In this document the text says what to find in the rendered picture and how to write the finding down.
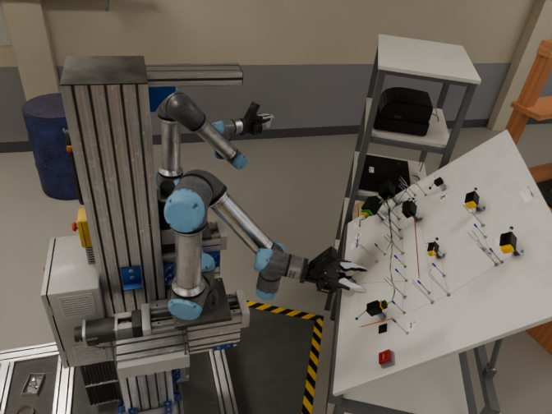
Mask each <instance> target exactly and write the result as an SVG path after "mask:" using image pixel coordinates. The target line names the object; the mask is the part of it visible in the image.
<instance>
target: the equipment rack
mask: <svg viewBox="0 0 552 414"><path fill-rule="evenodd" d="M378 71H379V73H378ZM385 74H386V75H391V76H401V77H406V78H412V79H418V80H424V81H433V82H439V83H443V86H442V89H441V92H440V95H439V99H438V102H437V104H436V107H435V108H436V110H437V116H438V117H439V122H438V118H437V117H436V116H435V115H432V114H431V117H430V120H429V124H430V125H429V128H428V131H427V133H426V136H417V135H412V134H406V133H400V132H394V131H384V130H377V129H374V127H373V126H374V122H375V115H376V112H377V108H378V105H379V101H380V95H381V91H382V88H383V84H384V78H385ZM377 75H378V77H377ZM376 78H377V80H376ZM375 82H376V83H375ZM477 84H478V85H480V84H481V78H480V77H479V76H478V74H477V72H476V69H475V67H474V66H473V64H472V62H471V60H470V58H469V57H468V55H467V52H466V51H465V49H464V47H463V46H461V45H455V44H444V43H438V42H432V41H426V40H420V39H409V38H403V37H398V36H392V35H386V34H379V35H378V47H377V51H376V55H375V62H374V66H373V70H372V73H371V78H370V84H369V88H368V92H367V96H366V102H365V107H364V111H363V114H362V119H361V125H360V129H359V133H358V137H357V141H356V148H355V152H354V155H353V160H352V166H351V170H350V174H349V178H348V182H347V189H346V193H345V196H344V201H343V207H342V211H341V215H340V219H339V223H338V230H337V234H336V237H335V242H334V245H333V248H335V249H336V250H337V259H342V253H343V238H344V230H345V227H346V224H348V223H350V222H351V218H352V212H353V208H354V205H355V204H357V202H361V201H364V202H366V200H367V198H368V197H369V196H377V195H378V194H379V192H376V191H367V190H362V189H358V187H359V184H360V180H361V175H362V170H363V167H364V163H365V160H366V155H367V154H368V153H367V150H368V146H369V143H376V144H381V145H390V146H395V147H400V148H405V149H410V150H420V151H421V155H420V158H419V161H418V162H417V161H411V160H406V159H398V160H403V161H408V168H409V176H410V183H411V182H412V180H413V179H412V177H413V178H414V179H415V181H416V182H419V181H420V180H422V179H423V178H425V177H426V169H425V164H424V163H423V165H422V161H423V158H424V156H425V153H426V152H427V153H428V152H431V153H436V154H442V155H443V157H442V159H441V161H440V164H439V168H438V170H439V169H441V168H442V167H444V166H445V165H447V164H448V163H449V160H450V157H451V154H452V152H453V148H454V146H455V144H456V141H457V138H458V135H459V132H460V130H461V128H462V124H463V122H464V119H465V116H466V114H467V110H468V108H469V106H470V103H471V101H472V97H473V95H474V92H475V90H476V86H477ZM450 85H460V86H466V87H467V89H466V92H465V94H464V96H463V99H462V103H461V106H460V108H459V110H458V115H457V117H456V120H455V122H454V124H453V129H452V131H451V133H450V135H449V131H448V128H447V125H446V122H445V119H444V114H443V111H442V107H443V105H444V101H445V98H446V95H447V93H448V90H449V86H450ZM374 89H375V91H374ZM373 93H374V95H373ZM372 96H373V98H372ZM363 136H364V138H363ZM373 136H376V137H373ZM378 137H381V138H378ZM383 138H386V139H383ZM388 139H391V140H388ZM362 140H363V141H362ZM398 140H401V141H398ZM403 141H406V142H403ZM408 142H411V143H408ZM361 143H362V145H361ZM413 143H416V144H413ZM418 144H421V145H418ZM428 145H431V146H428ZM433 146H436V147H433ZM438 147H441V148H438ZM360 151H361V152H360ZM424 151H425V153H424ZM359 153H360V156H359ZM423 153H424V155H423ZM427 153H426V155H427ZM369 155H374V156H380V157H385V158H390V159H397V158H392V157H387V156H382V155H377V154H369ZM422 155H423V158H422V159H421V157H422ZM358 156H359V159H358ZM357 160H358V163H357ZM425 160H426V156H425ZM425 160H424V162H425ZM420 162H421V164H420V166H419V163H420ZM421 165H422V169H421ZM420 169H421V171H420ZM412 175H414V176H416V177H414V176H412ZM411 176H412V177H411ZM418 177H419V178H420V180H419V179H418ZM413 181H414V180H413ZM415 181H414V182H415ZM414 182H412V183H414ZM416 182H415V183H416ZM412 183H411V186H412V185H413V184H412ZM350 193H351V195H350ZM349 197H350V198H349ZM336 291H337V288H335V290H334V291H333V294H334V292H336ZM333 294H328V296H327V300H326V303H325V306H324V309H325V310H326V311H329V308H330V304H331V301H332V297H333Z"/></svg>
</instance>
